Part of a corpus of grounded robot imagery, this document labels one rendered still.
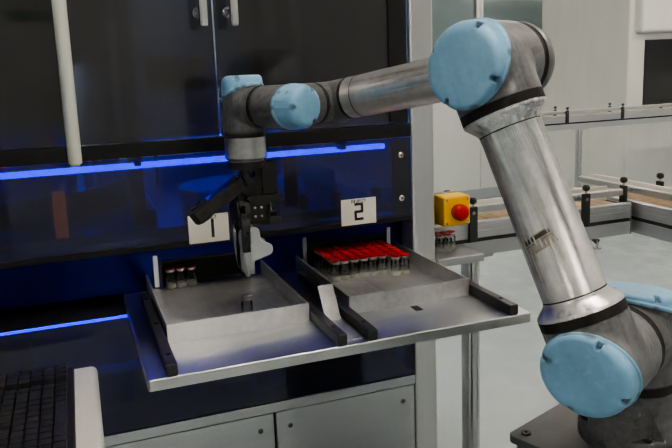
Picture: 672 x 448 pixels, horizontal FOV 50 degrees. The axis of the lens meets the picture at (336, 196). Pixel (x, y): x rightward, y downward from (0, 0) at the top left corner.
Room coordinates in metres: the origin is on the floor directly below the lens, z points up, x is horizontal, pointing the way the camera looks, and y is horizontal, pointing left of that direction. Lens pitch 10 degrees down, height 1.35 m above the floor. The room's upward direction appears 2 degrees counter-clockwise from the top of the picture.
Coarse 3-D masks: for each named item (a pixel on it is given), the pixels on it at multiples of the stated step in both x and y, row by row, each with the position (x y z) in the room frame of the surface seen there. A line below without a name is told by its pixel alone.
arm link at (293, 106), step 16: (256, 96) 1.25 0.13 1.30; (272, 96) 1.22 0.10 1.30; (288, 96) 1.20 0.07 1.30; (304, 96) 1.21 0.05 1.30; (320, 96) 1.27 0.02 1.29; (256, 112) 1.24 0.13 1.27; (272, 112) 1.21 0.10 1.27; (288, 112) 1.19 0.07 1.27; (304, 112) 1.21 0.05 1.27; (320, 112) 1.27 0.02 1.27; (288, 128) 1.22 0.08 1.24
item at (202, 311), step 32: (160, 288) 1.52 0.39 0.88; (192, 288) 1.51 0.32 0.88; (224, 288) 1.50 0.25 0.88; (256, 288) 1.49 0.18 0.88; (288, 288) 1.39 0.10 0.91; (160, 320) 1.28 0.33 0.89; (192, 320) 1.21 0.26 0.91; (224, 320) 1.23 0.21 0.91; (256, 320) 1.25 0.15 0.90; (288, 320) 1.27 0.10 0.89
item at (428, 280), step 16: (416, 256) 1.61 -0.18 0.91; (320, 272) 1.59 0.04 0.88; (416, 272) 1.57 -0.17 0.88; (432, 272) 1.54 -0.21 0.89; (448, 272) 1.47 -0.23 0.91; (336, 288) 1.37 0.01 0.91; (352, 288) 1.47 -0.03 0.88; (368, 288) 1.46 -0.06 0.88; (384, 288) 1.46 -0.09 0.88; (400, 288) 1.35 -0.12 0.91; (416, 288) 1.36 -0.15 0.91; (432, 288) 1.37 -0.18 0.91; (448, 288) 1.38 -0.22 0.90; (464, 288) 1.40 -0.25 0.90; (352, 304) 1.31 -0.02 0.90; (368, 304) 1.32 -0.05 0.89; (384, 304) 1.34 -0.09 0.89; (400, 304) 1.35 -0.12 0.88
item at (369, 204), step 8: (344, 200) 1.59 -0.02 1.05; (352, 200) 1.59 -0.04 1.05; (360, 200) 1.60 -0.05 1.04; (368, 200) 1.61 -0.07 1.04; (344, 208) 1.59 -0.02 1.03; (352, 208) 1.59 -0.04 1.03; (360, 208) 1.60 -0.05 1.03; (368, 208) 1.61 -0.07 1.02; (344, 216) 1.59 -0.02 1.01; (352, 216) 1.59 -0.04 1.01; (360, 216) 1.60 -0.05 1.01; (368, 216) 1.61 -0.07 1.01; (344, 224) 1.59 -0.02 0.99; (352, 224) 1.59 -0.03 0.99
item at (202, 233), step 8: (216, 216) 1.49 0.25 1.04; (224, 216) 1.49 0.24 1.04; (192, 224) 1.47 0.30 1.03; (200, 224) 1.47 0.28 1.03; (208, 224) 1.48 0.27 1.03; (216, 224) 1.49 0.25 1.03; (224, 224) 1.49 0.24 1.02; (192, 232) 1.47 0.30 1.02; (200, 232) 1.47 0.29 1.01; (208, 232) 1.48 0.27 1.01; (216, 232) 1.49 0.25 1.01; (224, 232) 1.49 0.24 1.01; (192, 240) 1.47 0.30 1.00; (200, 240) 1.47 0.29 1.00; (208, 240) 1.48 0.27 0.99; (216, 240) 1.49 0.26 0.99
